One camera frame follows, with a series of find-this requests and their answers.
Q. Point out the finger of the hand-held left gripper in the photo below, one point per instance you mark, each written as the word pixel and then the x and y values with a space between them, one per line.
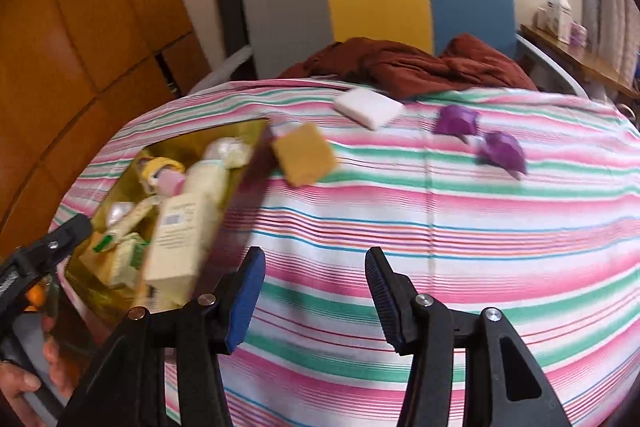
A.
pixel 70 234

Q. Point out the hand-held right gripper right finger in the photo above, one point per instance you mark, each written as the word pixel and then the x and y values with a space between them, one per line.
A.
pixel 380 299

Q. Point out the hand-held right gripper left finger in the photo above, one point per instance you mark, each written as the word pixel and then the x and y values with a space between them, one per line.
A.
pixel 245 302

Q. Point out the cream box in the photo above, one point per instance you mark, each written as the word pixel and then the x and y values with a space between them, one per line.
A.
pixel 182 242

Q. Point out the yellow plush toy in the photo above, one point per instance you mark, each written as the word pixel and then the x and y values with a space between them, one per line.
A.
pixel 160 166

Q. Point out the gold tin box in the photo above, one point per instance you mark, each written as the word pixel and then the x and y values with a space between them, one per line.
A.
pixel 245 187

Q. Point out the person's left hand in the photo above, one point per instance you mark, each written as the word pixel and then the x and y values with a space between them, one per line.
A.
pixel 15 399

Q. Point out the green and white carton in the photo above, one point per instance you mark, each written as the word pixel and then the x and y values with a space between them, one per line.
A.
pixel 127 257

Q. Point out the striped tablecloth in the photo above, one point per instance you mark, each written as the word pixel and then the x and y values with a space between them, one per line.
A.
pixel 450 232

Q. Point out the yellow sponge on table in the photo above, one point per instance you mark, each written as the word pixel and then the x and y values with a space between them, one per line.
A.
pixel 305 154

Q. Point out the purple packet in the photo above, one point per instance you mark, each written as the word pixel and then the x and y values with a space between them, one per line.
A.
pixel 502 152
pixel 456 122

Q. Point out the white soap bar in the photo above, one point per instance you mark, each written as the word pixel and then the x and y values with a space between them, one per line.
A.
pixel 369 108

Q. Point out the wooden wardrobe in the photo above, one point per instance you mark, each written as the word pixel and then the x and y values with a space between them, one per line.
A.
pixel 75 7

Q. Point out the brown-red cloth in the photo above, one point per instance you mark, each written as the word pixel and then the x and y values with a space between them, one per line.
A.
pixel 400 64

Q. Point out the wooden shelf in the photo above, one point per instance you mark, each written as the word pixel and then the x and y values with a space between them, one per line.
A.
pixel 580 59

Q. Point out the white box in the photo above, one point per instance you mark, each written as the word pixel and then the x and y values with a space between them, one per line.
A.
pixel 555 19

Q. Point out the small purple box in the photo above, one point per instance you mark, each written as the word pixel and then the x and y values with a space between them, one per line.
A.
pixel 578 35

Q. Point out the striped side curtain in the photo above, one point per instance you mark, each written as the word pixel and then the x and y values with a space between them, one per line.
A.
pixel 612 17

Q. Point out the black upright post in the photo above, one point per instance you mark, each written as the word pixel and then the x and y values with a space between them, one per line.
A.
pixel 229 7

